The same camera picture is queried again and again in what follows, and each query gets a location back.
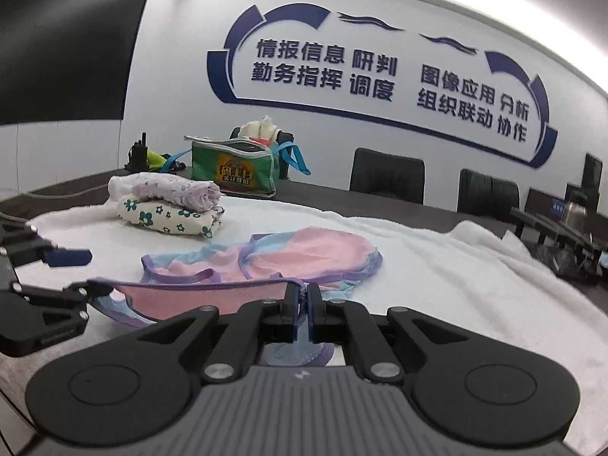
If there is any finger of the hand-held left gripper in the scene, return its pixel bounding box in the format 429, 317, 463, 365
0, 280, 99, 357
0, 221, 92, 269

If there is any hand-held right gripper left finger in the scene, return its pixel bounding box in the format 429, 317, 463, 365
111, 282, 309, 383

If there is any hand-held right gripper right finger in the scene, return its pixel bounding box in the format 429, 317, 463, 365
309, 282, 495, 383

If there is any pink mesh garment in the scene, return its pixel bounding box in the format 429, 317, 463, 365
88, 226, 383, 366

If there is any cream green-flowered folded garment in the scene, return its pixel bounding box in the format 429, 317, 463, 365
117, 193, 225, 239

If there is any pink floral folded garment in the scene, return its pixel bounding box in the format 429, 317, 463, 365
108, 172, 222, 213

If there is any white towel blanket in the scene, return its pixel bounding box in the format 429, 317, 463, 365
16, 194, 608, 456

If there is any black walkie-talkie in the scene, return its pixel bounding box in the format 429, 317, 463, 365
129, 132, 149, 169

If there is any green zip bag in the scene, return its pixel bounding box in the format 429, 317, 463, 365
161, 135, 312, 199

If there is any cream cloth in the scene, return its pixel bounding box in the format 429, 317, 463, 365
239, 115, 281, 146

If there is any black desk rack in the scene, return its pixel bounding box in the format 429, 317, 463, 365
510, 206, 608, 286

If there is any glass kettle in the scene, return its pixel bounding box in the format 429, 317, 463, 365
563, 190, 592, 230

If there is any tall black speaker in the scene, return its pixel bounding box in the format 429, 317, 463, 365
583, 153, 604, 191

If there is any grey cable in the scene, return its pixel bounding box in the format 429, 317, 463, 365
26, 181, 112, 198

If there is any black wall screen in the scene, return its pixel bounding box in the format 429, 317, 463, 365
0, 0, 150, 127

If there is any blue wall lettering sign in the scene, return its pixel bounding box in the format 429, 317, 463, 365
210, 2, 559, 169

